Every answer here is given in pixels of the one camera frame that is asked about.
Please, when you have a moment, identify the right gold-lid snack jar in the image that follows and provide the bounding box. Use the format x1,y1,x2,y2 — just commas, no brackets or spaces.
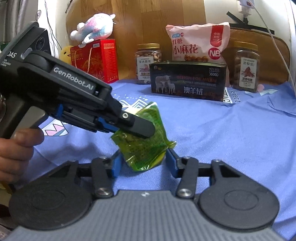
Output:
233,41,260,92

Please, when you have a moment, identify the black metal tin box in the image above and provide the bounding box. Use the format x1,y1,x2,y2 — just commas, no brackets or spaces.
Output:
149,61,226,101

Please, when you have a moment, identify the brown cushioned chair back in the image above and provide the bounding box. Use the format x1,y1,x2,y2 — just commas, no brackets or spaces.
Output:
222,28,290,85

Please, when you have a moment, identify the white power cable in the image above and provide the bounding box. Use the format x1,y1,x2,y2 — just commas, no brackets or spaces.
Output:
247,0,296,95

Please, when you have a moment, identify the blue printed tablecloth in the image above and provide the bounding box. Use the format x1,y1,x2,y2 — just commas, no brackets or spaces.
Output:
16,80,295,240

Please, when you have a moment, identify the left gold-lid nut jar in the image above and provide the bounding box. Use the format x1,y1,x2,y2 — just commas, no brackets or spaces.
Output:
135,43,162,84

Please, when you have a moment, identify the person's left hand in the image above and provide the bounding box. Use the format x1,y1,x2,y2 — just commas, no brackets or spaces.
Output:
0,128,44,183

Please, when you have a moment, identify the grey curtain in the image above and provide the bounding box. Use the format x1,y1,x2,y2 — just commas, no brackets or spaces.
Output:
1,0,38,52

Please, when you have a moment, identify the pink twisted dough snack bag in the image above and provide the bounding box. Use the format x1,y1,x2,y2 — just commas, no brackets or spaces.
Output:
166,22,230,64

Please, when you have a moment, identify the yellow duck plush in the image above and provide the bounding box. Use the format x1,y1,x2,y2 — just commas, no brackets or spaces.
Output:
59,45,73,65

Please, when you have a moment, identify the green pickle pouch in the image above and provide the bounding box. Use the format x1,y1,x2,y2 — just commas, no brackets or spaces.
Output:
111,102,177,172

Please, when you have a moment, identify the pink white plush toy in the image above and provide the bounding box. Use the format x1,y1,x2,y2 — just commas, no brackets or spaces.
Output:
70,13,116,48

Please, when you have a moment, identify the wooden headboard panel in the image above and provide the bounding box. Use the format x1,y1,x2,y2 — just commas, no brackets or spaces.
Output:
66,0,206,79

